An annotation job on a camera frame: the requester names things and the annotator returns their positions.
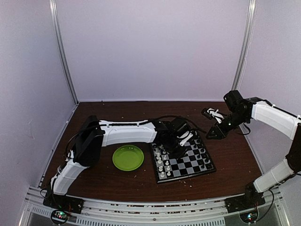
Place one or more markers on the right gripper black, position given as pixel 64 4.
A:
pixel 220 133

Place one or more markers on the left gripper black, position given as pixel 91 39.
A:
pixel 178 155

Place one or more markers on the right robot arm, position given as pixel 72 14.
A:
pixel 275 120

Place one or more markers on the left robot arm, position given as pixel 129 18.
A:
pixel 84 148

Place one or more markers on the black and white chessboard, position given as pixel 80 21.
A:
pixel 196 161

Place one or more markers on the lime green plate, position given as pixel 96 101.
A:
pixel 128 158

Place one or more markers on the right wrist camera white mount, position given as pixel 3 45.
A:
pixel 211 113

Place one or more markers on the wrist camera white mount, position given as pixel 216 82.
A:
pixel 211 113
pixel 185 137

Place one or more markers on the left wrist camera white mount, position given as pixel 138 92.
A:
pixel 185 137

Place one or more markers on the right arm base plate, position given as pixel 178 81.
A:
pixel 240 203

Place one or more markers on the aluminium front rail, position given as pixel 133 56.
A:
pixel 207 212

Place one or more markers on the right aluminium corner post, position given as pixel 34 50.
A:
pixel 245 45

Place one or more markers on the aluminium corner post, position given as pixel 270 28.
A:
pixel 62 54
pixel 245 45

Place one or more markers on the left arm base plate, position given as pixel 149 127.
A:
pixel 63 202

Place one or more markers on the left aluminium corner post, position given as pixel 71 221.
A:
pixel 62 54

